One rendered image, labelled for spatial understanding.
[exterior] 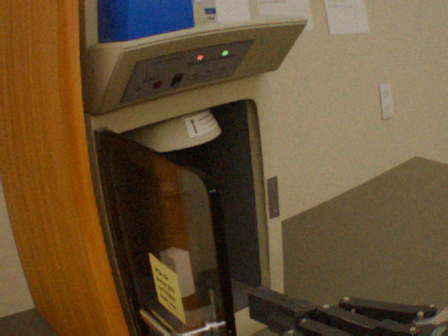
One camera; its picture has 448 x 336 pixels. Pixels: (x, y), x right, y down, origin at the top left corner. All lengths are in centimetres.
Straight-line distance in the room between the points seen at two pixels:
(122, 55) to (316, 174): 110
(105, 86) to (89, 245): 20
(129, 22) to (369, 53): 127
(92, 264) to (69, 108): 21
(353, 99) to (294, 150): 29
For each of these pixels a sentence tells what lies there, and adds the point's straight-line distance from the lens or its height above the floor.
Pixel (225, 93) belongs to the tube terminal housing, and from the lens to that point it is 98.
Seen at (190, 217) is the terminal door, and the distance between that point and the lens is 63.
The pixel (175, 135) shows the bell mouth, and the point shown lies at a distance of 96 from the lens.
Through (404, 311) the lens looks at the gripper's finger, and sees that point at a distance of 46.
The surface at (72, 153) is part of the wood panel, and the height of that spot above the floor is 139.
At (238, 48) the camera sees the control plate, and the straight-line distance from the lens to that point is 88.
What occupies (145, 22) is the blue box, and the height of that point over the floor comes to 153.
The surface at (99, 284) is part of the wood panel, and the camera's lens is 81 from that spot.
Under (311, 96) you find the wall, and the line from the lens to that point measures 172.
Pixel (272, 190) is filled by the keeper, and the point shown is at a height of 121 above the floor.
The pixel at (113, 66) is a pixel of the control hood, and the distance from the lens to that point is 77.
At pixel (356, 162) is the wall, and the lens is 190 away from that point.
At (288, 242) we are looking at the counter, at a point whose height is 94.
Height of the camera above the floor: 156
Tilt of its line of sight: 17 degrees down
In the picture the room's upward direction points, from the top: 6 degrees counter-clockwise
